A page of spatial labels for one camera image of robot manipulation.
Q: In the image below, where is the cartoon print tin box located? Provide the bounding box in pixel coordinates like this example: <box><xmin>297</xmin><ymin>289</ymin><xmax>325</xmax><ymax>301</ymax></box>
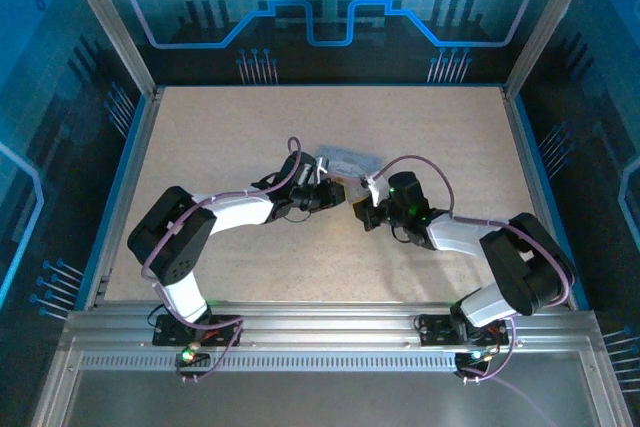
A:
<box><xmin>315</xmin><ymin>143</ymin><xmax>382</xmax><ymax>183</ymax></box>

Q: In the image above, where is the small LED connector board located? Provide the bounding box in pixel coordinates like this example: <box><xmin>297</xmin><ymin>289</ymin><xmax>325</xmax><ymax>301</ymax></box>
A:
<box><xmin>453</xmin><ymin>349</ymin><xmax>494</xmax><ymax>374</ymax></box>
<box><xmin>174</xmin><ymin>345</ymin><xmax>211</xmax><ymax>369</ymax></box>

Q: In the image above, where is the grey metal panel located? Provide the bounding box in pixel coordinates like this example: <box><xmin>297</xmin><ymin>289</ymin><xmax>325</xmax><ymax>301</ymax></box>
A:
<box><xmin>62</xmin><ymin>370</ymin><xmax>604</xmax><ymax>427</ymax></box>

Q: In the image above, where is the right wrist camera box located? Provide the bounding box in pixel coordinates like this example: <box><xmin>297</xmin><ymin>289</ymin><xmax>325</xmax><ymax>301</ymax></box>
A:
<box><xmin>360</xmin><ymin>174</ymin><xmax>385</xmax><ymax>204</ymax></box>

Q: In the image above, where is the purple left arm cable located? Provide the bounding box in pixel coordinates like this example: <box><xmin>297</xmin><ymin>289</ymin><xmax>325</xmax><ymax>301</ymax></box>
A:
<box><xmin>141</xmin><ymin>135</ymin><xmax>317</xmax><ymax>384</ymax></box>

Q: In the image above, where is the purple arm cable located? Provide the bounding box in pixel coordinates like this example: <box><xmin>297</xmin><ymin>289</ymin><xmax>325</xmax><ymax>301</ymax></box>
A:
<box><xmin>367</xmin><ymin>154</ymin><xmax>576</xmax><ymax>386</ymax></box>
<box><xmin>141</xmin><ymin>135</ymin><xmax>317</xmax><ymax>384</ymax></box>

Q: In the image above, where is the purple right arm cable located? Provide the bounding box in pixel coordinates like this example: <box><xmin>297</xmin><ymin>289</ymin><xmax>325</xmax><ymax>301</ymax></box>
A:
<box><xmin>367</xmin><ymin>154</ymin><xmax>576</xmax><ymax>386</ymax></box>

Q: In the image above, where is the aluminium front frame rail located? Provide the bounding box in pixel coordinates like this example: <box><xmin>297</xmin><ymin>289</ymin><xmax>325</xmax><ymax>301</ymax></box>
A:
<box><xmin>58</xmin><ymin>300</ymin><xmax>604</xmax><ymax>374</ymax></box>

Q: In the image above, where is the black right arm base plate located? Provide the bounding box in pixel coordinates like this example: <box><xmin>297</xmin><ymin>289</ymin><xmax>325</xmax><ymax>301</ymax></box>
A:
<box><xmin>416</xmin><ymin>313</ymin><xmax>516</xmax><ymax>348</ymax></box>

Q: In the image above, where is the aluminium side rail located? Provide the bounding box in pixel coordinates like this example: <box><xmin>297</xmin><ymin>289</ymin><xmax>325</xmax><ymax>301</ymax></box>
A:
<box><xmin>82</xmin><ymin>86</ymin><xmax>166</xmax><ymax>311</ymax></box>
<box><xmin>501</xmin><ymin>86</ymin><xmax>592</xmax><ymax>311</ymax></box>

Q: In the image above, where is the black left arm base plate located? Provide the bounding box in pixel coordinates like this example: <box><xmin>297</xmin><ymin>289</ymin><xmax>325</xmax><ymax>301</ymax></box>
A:
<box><xmin>152</xmin><ymin>313</ymin><xmax>242</xmax><ymax>347</ymax></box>

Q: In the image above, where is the aluminium corner post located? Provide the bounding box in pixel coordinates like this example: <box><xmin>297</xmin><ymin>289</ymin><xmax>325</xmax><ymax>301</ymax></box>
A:
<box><xmin>501</xmin><ymin>0</ymin><xmax>604</xmax><ymax>99</ymax></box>
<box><xmin>54</xmin><ymin>0</ymin><xmax>160</xmax><ymax>98</ymax></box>

